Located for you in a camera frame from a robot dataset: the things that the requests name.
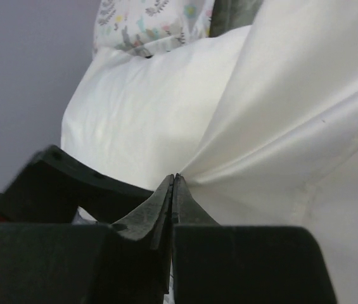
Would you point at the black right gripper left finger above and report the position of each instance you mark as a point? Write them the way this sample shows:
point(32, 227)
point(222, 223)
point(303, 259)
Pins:
point(124, 262)

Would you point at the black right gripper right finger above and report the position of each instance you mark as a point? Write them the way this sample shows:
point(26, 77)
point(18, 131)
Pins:
point(215, 263)

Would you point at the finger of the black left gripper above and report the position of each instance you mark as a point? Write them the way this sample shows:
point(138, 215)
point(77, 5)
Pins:
point(53, 185)

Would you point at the white pillow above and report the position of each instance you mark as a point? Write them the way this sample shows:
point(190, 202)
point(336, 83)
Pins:
point(138, 119)

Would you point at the cream satin pillowcase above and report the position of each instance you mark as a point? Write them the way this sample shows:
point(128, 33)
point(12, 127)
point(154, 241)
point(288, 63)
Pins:
point(282, 145)

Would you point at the animal print patterned pillow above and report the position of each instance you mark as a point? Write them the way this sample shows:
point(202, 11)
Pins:
point(148, 27)

